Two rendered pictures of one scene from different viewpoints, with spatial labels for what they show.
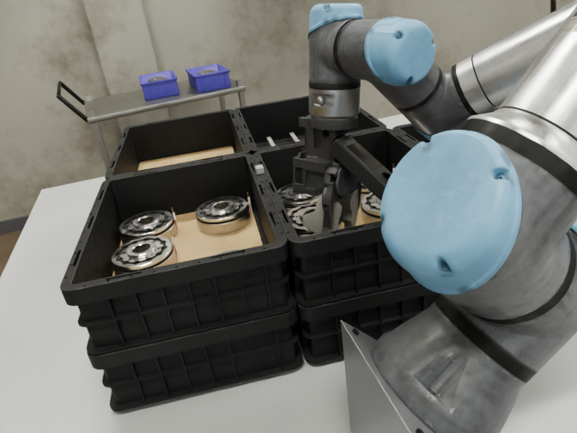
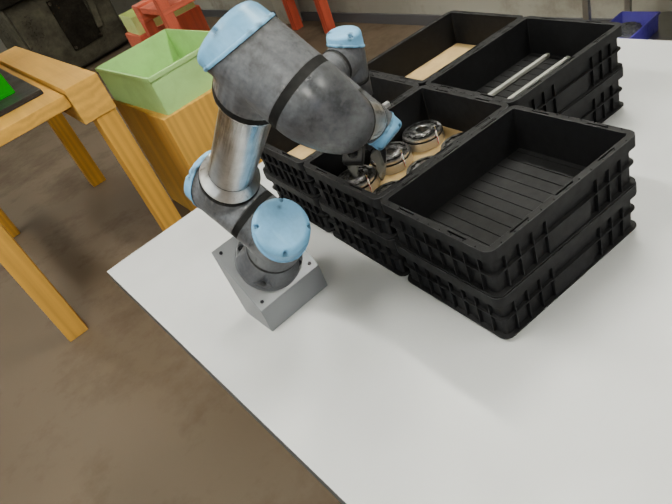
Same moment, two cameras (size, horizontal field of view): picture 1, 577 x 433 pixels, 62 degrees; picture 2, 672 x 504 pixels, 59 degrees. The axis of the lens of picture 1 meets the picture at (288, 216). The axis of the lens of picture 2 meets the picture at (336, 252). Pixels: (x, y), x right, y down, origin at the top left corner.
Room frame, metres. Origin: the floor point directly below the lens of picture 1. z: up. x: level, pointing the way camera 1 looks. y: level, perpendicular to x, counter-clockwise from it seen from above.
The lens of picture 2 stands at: (0.24, -1.23, 1.58)
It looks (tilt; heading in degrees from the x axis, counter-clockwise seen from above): 36 degrees down; 76
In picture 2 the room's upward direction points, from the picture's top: 23 degrees counter-clockwise
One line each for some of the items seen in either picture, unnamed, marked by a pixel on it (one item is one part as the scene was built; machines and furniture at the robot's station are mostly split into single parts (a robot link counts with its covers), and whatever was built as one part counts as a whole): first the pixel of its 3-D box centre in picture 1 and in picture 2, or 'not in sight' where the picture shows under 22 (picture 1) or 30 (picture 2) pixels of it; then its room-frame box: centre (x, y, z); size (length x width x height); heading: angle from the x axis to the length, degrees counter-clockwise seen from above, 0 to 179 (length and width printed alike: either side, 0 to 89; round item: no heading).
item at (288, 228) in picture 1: (351, 178); (403, 139); (0.77, -0.12, 0.92); 0.40 x 0.30 x 0.02; 8
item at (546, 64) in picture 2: (303, 140); (523, 77); (1.16, -0.06, 0.87); 0.40 x 0.30 x 0.11; 8
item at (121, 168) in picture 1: (185, 162); (442, 63); (1.12, 0.23, 0.87); 0.40 x 0.30 x 0.11; 8
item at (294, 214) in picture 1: (312, 216); (389, 153); (0.76, -0.04, 0.86); 0.10 x 0.10 x 0.01
